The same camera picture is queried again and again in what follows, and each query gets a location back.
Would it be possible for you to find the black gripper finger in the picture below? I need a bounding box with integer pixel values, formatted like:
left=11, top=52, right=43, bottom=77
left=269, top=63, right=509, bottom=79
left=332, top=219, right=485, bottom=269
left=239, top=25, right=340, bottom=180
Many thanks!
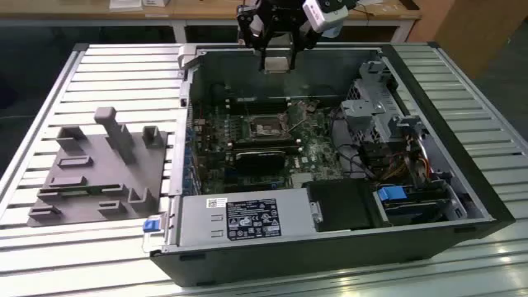
left=287, top=27, right=321, bottom=72
left=237, top=5, right=269, bottom=74

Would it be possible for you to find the silver CPU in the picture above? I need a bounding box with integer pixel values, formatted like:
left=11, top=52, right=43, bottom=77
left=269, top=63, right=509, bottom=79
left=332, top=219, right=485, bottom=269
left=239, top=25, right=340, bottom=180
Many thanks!
left=263, top=55, right=291, bottom=74

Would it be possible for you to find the CPU socket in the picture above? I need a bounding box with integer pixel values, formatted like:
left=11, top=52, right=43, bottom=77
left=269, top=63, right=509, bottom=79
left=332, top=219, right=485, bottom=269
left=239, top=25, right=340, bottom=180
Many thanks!
left=245, top=113, right=291, bottom=139

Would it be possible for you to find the metal drive cage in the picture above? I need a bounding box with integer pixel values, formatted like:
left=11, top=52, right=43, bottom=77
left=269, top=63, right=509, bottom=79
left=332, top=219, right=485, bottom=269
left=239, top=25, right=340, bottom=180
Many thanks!
left=340, top=60, right=425, bottom=145

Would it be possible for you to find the green motherboard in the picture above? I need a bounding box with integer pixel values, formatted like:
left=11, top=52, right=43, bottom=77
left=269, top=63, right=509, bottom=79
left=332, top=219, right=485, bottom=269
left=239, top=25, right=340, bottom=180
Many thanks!
left=192, top=94, right=347, bottom=193

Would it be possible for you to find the white box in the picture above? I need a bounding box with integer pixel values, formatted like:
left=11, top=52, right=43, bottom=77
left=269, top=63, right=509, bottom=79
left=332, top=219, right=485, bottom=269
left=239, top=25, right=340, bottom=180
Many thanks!
left=109, top=0, right=141, bottom=12

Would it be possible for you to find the black graphics card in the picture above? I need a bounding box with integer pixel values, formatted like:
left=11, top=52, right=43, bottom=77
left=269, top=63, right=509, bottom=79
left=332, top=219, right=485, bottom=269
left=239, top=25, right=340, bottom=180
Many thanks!
left=235, top=150, right=287, bottom=176

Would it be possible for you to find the small silver heatsink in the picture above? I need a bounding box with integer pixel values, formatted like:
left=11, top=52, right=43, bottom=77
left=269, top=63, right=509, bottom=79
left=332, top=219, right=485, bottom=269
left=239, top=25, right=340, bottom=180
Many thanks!
left=291, top=173, right=317, bottom=187

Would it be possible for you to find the wooden desk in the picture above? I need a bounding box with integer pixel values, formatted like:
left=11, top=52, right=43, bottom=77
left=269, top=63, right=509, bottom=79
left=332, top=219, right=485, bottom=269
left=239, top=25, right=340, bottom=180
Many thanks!
left=0, top=0, right=423, bottom=43

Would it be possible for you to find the wooden cabinet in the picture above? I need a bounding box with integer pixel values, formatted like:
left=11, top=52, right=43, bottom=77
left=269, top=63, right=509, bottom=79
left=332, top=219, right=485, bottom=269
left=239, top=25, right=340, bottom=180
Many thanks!
left=432, top=0, right=528, bottom=80

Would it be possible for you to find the black drive box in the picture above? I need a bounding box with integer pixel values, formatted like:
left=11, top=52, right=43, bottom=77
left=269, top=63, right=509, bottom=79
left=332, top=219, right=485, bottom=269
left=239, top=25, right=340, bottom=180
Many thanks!
left=303, top=179, right=388, bottom=233

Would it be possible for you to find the blue disk carrier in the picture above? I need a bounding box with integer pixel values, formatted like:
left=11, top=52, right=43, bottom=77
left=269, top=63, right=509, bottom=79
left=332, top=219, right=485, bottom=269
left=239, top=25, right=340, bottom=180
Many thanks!
left=377, top=184, right=409, bottom=204

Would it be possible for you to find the grey power supply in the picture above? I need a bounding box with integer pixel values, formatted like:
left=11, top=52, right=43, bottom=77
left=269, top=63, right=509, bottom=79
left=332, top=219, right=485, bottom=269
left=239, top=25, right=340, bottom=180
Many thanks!
left=163, top=188, right=323, bottom=248

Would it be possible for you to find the grey parts rack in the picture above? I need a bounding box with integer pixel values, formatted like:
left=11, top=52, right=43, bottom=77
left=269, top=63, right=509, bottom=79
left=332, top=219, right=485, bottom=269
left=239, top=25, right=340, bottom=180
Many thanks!
left=25, top=106, right=171, bottom=228

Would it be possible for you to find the blue case latch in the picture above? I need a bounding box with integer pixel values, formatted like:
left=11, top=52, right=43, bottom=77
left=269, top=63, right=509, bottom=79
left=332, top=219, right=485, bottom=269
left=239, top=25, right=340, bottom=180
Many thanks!
left=141, top=216, right=164, bottom=233

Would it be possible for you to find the black PC case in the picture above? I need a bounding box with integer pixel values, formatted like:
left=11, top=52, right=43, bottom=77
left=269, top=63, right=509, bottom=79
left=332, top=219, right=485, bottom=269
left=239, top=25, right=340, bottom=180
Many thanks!
left=148, top=41, right=516, bottom=287

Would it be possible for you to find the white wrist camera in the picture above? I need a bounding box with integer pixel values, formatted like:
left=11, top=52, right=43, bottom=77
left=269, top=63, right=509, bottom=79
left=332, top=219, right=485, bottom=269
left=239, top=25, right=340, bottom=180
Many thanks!
left=301, top=0, right=349, bottom=38

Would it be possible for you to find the black wire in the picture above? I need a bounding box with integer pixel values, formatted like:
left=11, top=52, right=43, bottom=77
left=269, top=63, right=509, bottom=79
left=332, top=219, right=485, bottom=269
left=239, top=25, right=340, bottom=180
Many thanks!
left=335, top=142, right=379, bottom=181

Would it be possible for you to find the coloured wire bundle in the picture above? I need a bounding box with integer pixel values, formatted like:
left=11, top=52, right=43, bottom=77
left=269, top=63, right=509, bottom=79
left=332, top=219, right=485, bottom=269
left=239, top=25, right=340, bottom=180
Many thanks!
left=381, top=151, right=433, bottom=188

